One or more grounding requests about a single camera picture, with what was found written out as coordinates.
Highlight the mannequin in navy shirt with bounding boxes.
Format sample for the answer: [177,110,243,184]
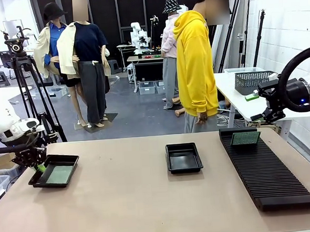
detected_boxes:
[54,0,116,131]

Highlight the white desk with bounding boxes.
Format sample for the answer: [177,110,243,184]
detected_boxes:
[0,85,35,110]

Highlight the black slotted board rack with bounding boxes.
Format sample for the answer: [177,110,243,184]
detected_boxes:
[219,123,310,215]

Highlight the loose mannequin legs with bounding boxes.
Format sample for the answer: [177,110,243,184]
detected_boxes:
[172,95,187,118]

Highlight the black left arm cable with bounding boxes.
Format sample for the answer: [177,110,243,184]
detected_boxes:
[0,133,42,155]

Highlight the dark floor mat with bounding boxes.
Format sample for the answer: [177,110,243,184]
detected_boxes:
[73,112,120,134]

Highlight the brown cardboard piece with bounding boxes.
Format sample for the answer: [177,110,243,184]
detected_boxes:
[0,153,16,168]

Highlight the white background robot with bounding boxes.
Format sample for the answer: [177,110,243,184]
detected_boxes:
[130,20,152,55]

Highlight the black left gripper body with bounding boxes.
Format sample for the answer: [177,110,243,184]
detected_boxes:
[13,145,48,168]

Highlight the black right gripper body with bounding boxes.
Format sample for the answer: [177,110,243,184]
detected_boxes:
[267,79,286,112]

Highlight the black light stand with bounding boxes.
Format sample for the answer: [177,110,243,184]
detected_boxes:
[213,0,257,73]
[250,8,271,68]

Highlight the green circuit board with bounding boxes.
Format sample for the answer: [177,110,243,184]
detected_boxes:
[43,164,76,186]
[230,131,262,147]

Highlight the clear flat plastic box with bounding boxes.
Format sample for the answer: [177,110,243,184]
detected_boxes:
[223,66,266,76]

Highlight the black camera tripod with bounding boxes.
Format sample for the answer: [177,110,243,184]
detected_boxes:
[3,23,69,157]

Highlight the table with coloured buttons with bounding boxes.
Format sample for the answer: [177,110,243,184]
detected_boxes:
[126,54,167,93]

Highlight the grey mesh basket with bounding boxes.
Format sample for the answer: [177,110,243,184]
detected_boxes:
[233,70,277,96]

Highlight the clear storage bin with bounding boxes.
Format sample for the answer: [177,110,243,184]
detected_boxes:
[154,80,167,95]
[47,87,68,99]
[138,80,157,96]

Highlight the person's right hand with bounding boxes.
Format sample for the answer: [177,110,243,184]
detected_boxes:
[195,112,209,126]

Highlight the clear box with cardboard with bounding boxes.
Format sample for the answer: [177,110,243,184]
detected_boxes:
[0,152,30,181]

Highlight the person in yellow hoodie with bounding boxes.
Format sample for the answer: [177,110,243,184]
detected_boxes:
[173,0,238,135]

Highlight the white board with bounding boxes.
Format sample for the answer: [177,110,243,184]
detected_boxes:
[2,19,24,39]

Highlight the mannequin with black hat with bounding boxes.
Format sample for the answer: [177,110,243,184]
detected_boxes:
[30,1,90,131]

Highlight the person's right forearm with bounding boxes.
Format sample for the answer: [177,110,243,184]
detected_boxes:
[188,76,212,117]

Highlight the white cable coil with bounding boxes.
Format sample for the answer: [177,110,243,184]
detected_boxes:
[216,113,234,129]

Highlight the grey step stool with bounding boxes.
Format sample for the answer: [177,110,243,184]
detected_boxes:
[0,71,11,88]
[106,59,121,75]

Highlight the black ESD tray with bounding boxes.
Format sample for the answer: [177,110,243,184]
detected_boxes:
[164,142,204,175]
[26,152,82,192]

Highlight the mannequin in pink hoodie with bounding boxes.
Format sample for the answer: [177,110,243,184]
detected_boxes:
[157,0,194,111]

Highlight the white table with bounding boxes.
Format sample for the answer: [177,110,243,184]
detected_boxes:
[214,67,310,144]

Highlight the dark monitor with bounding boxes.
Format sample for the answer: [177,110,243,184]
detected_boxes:
[0,50,13,69]

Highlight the black stand with camera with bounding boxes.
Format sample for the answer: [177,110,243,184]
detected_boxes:
[149,14,161,47]

